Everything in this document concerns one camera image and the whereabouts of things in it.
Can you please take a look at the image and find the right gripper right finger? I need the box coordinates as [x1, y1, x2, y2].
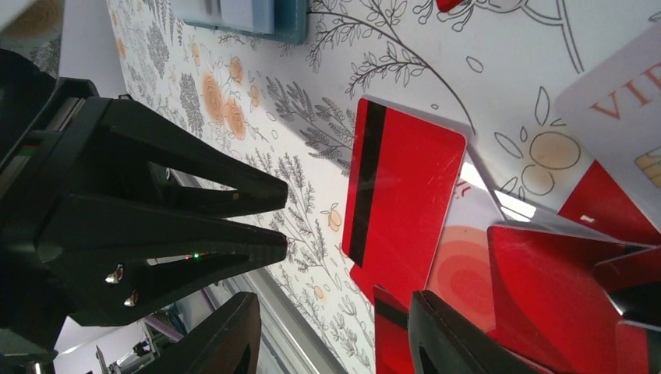
[408, 290, 535, 373]

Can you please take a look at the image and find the floral patterned table mat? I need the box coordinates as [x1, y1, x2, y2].
[26, 0, 661, 374]

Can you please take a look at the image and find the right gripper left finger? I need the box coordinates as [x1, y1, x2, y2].
[139, 291, 261, 374]

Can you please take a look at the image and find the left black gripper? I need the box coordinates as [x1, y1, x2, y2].
[1, 50, 288, 362]

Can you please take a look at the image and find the white card with red circle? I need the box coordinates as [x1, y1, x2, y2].
[426, 153, 504, 332]

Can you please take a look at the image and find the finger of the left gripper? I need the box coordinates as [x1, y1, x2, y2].
[38, 203, 287, 326]

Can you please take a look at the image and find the teal card holder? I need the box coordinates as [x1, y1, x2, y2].
[170, 0, 309, 45]

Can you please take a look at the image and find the pile of red cards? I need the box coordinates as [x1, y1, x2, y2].
[343, 98, 660, 373]

